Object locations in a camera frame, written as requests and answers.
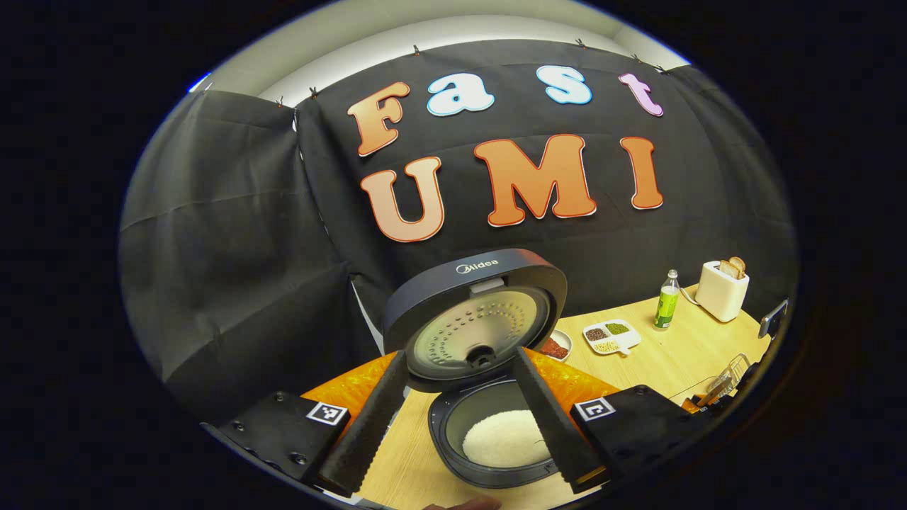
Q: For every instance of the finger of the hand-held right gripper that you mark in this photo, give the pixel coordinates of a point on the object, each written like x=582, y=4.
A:
x=698, y=406

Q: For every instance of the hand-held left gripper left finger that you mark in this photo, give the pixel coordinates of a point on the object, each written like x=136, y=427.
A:
x=368, y=432

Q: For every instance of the white rice heap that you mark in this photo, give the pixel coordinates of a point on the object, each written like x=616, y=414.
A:
x=503, y=439

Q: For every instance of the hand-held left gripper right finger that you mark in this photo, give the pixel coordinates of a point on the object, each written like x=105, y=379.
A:
x=556, y=432

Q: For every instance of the dark grey rice cooker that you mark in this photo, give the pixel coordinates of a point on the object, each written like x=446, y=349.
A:
x=475, y=319

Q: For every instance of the white divided bean dish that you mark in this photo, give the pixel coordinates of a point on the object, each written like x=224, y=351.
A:
x=613, y=336

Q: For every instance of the green drink bottle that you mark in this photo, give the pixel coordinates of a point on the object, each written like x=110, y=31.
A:
x=666, y=308

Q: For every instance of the white round plate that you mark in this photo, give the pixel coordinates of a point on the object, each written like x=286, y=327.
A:
x=565, y=338

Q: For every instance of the red meat slice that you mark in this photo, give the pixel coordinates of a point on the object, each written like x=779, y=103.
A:
x=556, y=348

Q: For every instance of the toasted bread slice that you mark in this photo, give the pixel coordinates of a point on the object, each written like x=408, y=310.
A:
x=726, y=270
x=739, y=265

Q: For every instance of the white toaster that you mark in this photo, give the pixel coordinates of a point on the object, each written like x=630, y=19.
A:
x=719, y=297

